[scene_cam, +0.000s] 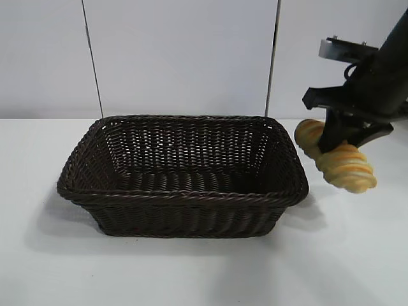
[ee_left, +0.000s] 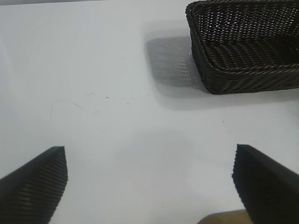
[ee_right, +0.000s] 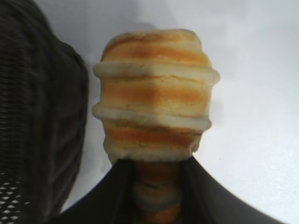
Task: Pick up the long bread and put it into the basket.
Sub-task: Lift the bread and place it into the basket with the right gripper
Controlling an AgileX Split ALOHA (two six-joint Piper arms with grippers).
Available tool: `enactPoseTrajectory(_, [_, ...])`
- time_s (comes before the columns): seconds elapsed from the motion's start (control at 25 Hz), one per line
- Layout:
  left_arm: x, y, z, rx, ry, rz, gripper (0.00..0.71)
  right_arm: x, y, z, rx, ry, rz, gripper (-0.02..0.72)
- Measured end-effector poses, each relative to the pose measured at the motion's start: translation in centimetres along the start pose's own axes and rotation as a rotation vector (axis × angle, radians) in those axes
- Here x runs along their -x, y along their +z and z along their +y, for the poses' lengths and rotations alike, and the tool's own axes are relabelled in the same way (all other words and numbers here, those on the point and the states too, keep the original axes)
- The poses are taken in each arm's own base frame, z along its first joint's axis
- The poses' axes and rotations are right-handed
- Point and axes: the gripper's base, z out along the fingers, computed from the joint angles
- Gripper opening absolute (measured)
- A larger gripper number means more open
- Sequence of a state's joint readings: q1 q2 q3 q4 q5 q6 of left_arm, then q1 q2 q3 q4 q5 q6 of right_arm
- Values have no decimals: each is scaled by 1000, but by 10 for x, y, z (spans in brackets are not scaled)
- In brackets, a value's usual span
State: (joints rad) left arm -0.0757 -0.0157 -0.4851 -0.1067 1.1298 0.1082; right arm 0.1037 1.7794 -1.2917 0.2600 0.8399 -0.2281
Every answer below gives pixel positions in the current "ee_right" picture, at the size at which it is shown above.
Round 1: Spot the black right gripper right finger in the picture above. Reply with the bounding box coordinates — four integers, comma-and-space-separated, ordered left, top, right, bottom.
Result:
178, 155, 299, 224

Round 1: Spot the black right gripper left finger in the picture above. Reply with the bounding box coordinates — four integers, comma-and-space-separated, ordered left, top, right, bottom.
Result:
49, 159, 139, 224

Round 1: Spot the dark brown woven basket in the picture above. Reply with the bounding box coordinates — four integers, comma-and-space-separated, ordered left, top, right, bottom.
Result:
0, 0, 90, 224

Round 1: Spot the long striped bread loaf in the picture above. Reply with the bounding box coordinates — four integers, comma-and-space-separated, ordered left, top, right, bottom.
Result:
92, 28, 221, 224

